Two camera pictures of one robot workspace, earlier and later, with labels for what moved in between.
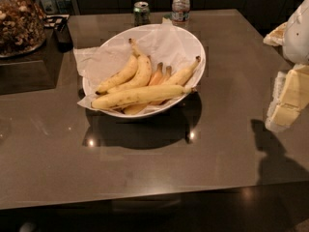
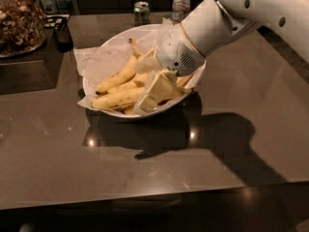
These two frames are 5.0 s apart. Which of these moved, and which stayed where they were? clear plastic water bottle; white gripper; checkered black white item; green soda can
Moved: white gripper
Stayed: clear plastic water bottle; green soda can; checkered black white item
